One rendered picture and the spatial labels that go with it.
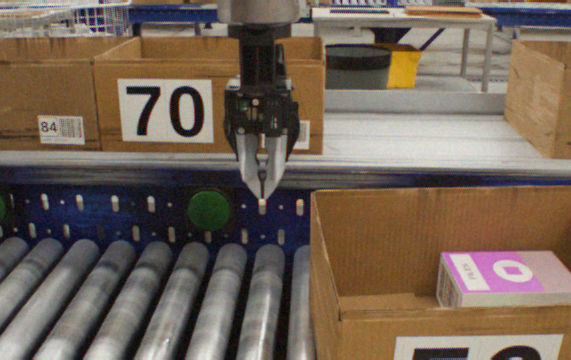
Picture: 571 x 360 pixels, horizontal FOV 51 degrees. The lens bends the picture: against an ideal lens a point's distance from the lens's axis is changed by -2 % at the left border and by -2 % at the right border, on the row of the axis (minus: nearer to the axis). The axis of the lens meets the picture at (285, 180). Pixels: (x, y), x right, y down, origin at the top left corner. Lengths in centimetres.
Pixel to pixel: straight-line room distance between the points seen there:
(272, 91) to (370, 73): 300
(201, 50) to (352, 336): 87
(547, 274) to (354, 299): 26
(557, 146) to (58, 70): 86
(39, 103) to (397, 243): 65
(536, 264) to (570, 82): 35
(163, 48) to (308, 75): 42
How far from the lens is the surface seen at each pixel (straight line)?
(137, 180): 104
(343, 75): 360
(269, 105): 65
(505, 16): 547
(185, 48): 132
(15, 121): 115
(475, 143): 119
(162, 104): 105
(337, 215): 82
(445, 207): 85
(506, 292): 80
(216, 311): 86
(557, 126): 111
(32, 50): 143
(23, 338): 88
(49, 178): 109
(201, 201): 101
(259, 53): 66
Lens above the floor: 122
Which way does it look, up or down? 21 degrees down
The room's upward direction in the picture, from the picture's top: straight up
